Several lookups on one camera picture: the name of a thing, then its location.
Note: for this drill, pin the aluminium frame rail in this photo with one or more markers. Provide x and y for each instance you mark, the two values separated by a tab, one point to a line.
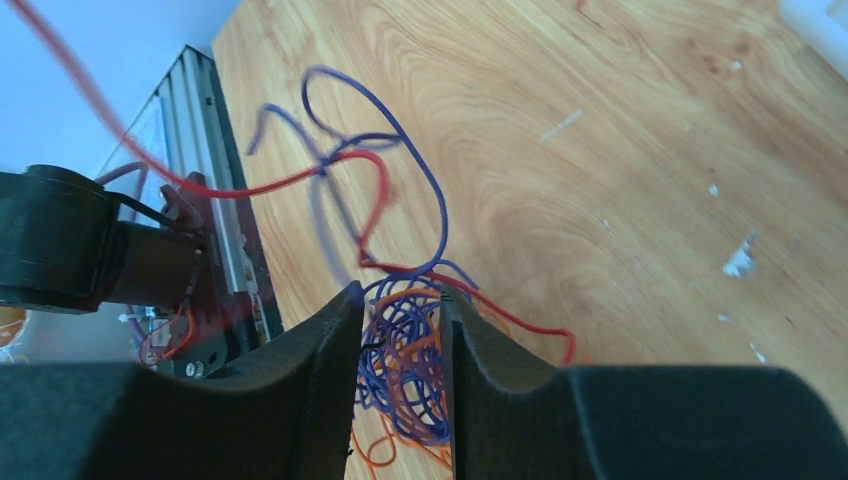
185	125

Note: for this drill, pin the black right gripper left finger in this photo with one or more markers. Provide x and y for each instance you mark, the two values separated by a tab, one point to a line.
283	411

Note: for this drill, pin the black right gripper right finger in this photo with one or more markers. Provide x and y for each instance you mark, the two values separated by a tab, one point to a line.
514	416

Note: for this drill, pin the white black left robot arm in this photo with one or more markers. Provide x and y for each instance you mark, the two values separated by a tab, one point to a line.
68	245

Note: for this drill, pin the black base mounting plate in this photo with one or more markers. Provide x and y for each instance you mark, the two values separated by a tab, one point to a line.
228	324

